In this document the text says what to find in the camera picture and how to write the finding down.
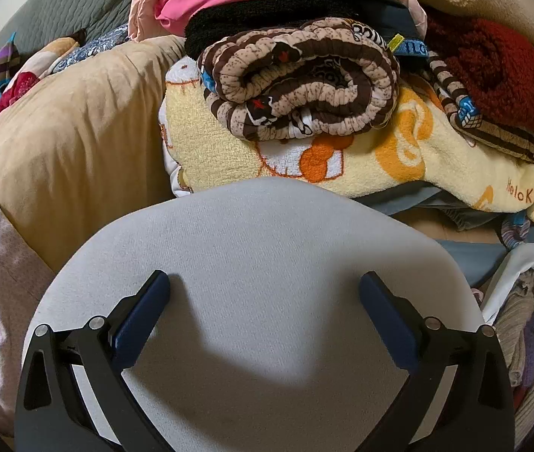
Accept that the red fleece garment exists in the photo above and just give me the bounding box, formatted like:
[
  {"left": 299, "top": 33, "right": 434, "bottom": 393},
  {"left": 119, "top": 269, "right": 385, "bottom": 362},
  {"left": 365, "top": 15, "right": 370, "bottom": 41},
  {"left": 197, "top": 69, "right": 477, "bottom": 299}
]
[{"left": 424, "top": 12, "right": 534, "bottom": 177}]

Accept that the red patterned pillow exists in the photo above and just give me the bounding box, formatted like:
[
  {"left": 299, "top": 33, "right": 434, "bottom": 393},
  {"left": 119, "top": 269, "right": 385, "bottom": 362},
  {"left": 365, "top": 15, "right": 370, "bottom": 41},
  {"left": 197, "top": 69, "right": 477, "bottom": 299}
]
[{"left": 0, "top": 38, "right": 81, "bottom": 125}]

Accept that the striped colourful pillow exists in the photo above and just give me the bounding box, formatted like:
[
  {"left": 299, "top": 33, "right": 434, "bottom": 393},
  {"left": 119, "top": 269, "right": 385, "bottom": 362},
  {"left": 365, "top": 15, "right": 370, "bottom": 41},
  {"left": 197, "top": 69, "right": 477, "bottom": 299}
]
[{"left": 0, "top": 33, "right": 18, "bottom": 109}]

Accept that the white cloth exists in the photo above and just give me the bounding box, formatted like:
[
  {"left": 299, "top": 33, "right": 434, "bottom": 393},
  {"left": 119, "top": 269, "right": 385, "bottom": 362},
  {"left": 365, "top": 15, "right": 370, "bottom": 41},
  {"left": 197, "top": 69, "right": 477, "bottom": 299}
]
[{"left": 481, "top": 245, "right": 534, "bottom": 312}]

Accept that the brown striped rolled quilt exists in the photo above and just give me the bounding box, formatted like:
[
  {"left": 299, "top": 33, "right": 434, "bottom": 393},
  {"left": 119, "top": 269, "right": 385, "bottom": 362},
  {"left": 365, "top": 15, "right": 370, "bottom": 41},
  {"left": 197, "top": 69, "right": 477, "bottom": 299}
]
[{"left": 198, "top": 16, "right": 402, "bottom": 142}]

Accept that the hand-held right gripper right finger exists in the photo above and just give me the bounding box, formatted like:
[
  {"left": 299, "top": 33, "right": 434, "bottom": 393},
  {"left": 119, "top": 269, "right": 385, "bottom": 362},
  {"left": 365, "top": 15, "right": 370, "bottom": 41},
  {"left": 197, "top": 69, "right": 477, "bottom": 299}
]
[{"left": 358, "top": 270, "right": 516, "bottom": 452}]

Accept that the tan bed sheet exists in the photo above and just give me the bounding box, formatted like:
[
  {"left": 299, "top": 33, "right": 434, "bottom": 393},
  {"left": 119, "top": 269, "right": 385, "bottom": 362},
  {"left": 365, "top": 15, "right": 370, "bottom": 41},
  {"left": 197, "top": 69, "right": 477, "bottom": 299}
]
[{"left": 0, "top": 35, "right": 187, "bottom": 274}]

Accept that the grey quilted cover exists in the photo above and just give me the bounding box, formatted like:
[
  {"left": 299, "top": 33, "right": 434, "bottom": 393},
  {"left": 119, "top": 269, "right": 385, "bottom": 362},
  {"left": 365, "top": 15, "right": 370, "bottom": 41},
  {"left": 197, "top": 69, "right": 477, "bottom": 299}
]
[{"left": 0, "top": 0, "right": 140, "bottom": 52}]

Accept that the black fuzzy cloth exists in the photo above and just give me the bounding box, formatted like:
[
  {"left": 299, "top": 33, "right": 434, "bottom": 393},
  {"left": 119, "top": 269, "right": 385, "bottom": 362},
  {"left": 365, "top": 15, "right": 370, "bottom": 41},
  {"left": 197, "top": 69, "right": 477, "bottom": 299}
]
[{"left": 184, "top": 0, "right": 359, "bottom": 57}]

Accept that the yellow cartoon towel blanket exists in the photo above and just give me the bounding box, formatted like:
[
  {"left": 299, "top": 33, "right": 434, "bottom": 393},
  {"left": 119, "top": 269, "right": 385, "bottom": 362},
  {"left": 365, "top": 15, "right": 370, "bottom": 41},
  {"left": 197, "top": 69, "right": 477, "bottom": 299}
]
[{"left": 158, "top": 54, "right": 534, "bottom": 224}]

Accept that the blue-grey cloth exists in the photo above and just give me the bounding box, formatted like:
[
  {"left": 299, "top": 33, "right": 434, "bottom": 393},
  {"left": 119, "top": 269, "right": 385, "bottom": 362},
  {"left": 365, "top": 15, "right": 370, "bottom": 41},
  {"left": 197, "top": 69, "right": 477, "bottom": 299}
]
[{"left": 366, "top": 186, "right": 513, "bottom": 288}]

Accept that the blue patterned cloth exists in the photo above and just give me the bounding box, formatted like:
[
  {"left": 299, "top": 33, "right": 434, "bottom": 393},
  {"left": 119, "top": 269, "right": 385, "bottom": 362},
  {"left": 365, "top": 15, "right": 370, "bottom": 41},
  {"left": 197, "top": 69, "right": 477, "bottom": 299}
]
[{"left": 52, "top": 23, "right": 131, "bottom": 73}]

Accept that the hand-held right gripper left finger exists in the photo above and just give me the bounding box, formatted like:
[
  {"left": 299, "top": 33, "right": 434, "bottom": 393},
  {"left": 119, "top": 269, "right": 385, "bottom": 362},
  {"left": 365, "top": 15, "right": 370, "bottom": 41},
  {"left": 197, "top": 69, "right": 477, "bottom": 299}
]
[{"left": 14, "top": 270, "right": 172, "bottom": 452}]

